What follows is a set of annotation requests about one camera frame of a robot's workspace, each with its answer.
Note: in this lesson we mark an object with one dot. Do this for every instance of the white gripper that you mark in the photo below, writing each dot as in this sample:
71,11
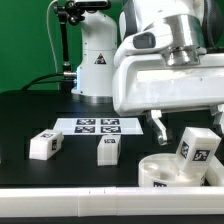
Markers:
144,83

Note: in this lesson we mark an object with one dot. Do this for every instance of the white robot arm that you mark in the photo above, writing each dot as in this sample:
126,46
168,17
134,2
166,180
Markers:
180,30

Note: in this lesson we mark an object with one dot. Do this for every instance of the white marker sheet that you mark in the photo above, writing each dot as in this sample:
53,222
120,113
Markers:
98,126

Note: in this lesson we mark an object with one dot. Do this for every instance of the white right fence bar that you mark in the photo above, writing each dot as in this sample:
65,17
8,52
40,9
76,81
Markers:
215,176

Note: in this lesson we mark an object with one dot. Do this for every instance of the white fence bar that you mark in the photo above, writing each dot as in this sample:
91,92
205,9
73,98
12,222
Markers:
110,201
215,176

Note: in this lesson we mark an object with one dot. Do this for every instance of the white front fence bar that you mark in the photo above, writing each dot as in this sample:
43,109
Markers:
110,201

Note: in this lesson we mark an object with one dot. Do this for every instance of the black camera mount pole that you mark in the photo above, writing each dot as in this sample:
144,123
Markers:
69,13

